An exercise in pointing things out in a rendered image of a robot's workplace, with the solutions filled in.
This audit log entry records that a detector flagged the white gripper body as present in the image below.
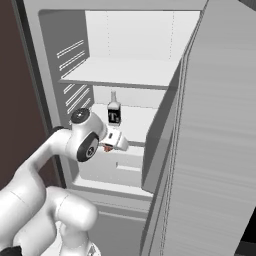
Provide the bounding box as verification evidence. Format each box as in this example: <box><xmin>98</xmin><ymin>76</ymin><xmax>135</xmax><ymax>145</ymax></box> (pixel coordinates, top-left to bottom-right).
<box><xmin>108</xmin><ymin>130</ymin><xmax>130</xmax><ymax>152</ymax></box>

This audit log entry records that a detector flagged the white fridge drawer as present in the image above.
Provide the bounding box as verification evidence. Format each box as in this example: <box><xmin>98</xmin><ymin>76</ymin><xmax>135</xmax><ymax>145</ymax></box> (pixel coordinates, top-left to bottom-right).
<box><xmin>78</xmin><ymin>145</ymin><xmax>146</xmax><ymax>188</ymax></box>

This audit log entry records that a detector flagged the white fridge shelf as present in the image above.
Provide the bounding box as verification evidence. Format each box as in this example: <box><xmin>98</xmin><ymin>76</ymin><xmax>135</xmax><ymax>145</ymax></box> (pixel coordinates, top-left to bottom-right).
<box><xmin>58</xmin><ymin>55</ymin><xmax>185</xmax><ymax>90</ymax></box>

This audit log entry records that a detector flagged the grey fridge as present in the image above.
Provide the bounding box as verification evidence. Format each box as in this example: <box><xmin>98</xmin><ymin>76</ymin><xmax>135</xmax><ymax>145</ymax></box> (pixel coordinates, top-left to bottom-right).
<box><xmin>13</xmin><ymin>0</ymin><xmax>210</xmax><ymax>256</ymax></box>

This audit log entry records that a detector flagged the grey fridge door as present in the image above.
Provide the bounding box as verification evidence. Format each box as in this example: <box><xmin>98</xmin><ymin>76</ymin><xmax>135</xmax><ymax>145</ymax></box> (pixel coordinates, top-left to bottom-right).
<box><xmin>139</xmin><ymin>0</ymin><xmax>256</xmax><ymax>256</ymax></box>

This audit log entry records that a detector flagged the black labelled bottle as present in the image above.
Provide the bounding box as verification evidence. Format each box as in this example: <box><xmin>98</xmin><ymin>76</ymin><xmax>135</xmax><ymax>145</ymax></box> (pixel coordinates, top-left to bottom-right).
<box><xmin>107</xmin><ymin>90</ymin><xmax>122</xmax><ymax>128</ymax></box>

